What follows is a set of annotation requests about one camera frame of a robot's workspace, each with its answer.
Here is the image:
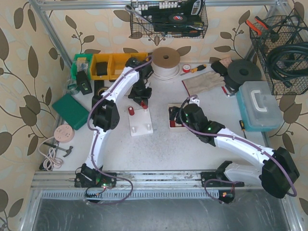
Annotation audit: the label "large red spring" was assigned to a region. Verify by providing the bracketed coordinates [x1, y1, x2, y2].
[141, 101, 148, 109]
[128, 106, 135, 116]

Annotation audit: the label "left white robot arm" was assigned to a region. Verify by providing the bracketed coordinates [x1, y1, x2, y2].
[85, 55, 154, 173]

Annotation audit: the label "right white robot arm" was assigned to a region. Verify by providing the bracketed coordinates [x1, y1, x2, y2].
[168, 95, 300, 199]

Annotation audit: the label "white spring tray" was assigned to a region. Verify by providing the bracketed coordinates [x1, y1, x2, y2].
[168, 103, 187, 132]

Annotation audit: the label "brown tape roll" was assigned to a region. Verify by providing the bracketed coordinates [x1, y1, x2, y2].
[96, 87, 108, 95]

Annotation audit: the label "yellow storage bin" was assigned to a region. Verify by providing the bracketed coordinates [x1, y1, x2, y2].
[90, 52, 148, 80]

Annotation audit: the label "black box in bin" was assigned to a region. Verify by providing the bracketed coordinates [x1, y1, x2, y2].
[95, 62, 108, 76]

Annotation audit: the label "red white tape roll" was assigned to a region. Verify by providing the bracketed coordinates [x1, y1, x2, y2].
[182, 64, 191, 73]

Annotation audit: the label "beige work glove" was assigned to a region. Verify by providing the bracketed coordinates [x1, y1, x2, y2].
[182, 71, 225, 96]

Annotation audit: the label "black green meter device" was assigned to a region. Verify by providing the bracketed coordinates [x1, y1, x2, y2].
[76, 71, 92, 95]

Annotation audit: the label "black rectangular block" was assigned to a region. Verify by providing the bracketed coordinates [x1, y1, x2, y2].
[211, 61, 228, 76]

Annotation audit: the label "green storage bin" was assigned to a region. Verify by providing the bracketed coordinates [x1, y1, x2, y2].
[71, 53, 93, 80]

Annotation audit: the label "small yellow black screwdriver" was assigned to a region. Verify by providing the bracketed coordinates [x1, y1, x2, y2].
[239, 120, 247, 139]

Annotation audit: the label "glass jar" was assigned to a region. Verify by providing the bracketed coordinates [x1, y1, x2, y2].
[66, 79, 79, 95]

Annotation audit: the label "green foam pad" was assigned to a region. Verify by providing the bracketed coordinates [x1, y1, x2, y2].
[52, 93, 89, 130]

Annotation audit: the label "sandpaper sheet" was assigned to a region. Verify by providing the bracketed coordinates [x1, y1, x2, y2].
[219, 57, 232, 68]

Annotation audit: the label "black plastic spool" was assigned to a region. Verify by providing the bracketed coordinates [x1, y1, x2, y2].
[224, 59, 262, 90]

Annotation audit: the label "teal plastic case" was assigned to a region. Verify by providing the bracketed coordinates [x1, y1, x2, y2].
[236, 81, 283, 132]

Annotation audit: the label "round sanding disc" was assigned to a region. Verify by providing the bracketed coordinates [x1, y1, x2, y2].
[54, 124, 75, 143]

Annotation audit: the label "small hammer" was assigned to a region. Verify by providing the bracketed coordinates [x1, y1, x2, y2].
[43, 142, 73, 157]

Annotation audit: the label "white peg base plate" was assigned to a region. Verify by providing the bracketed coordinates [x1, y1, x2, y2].
[128, 109, 153, 137]

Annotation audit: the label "white cable coil spool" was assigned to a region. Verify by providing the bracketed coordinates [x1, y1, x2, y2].
[152, 47, 180, 81]

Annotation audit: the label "red handled hex key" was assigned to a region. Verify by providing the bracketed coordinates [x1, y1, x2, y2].
[221, 86, 237, 97]

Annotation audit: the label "wire basket with tools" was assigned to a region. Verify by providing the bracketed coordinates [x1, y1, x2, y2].
[125, 0, 208, 40]

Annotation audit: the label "white cord bundle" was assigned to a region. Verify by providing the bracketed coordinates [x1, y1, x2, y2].
[38, 137, 64, 171]

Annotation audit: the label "orange handled pliers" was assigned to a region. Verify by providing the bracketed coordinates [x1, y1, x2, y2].
[245, 16, 269, 36]

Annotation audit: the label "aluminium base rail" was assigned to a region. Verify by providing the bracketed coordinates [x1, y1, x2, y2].
[31, 169, 292, 200]

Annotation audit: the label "black coiled hose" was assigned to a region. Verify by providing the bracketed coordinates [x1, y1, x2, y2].
[267, 14, 308, 82]

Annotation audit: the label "wire basket with hose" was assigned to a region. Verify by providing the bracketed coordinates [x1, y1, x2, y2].
[249, 14, 308, 95]

